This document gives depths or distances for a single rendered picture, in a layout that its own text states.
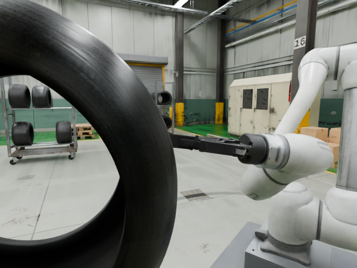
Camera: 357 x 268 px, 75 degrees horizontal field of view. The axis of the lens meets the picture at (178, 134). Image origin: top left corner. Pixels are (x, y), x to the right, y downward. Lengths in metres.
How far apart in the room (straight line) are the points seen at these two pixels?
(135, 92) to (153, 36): 12.06
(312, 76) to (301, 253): 0.67
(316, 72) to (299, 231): 0.60
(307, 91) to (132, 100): 0.70
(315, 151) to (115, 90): 0.50
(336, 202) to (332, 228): 0.09
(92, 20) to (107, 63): 11.63
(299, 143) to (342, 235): 0.49
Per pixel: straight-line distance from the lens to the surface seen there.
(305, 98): 0.91
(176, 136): 0.51
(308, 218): 1.02
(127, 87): 0.33
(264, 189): 0.73
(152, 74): 12.02
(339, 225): 1.03
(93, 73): 0.32
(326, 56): 1.09
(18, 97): 5.75
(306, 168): 0.65
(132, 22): 12.26
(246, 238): 1.32
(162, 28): 12.65
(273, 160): 0.59
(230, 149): 0.51
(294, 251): 1.10
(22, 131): 5.79
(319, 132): 5.68
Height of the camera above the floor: 1.34
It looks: 8 degrees down
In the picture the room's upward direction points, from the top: straight up
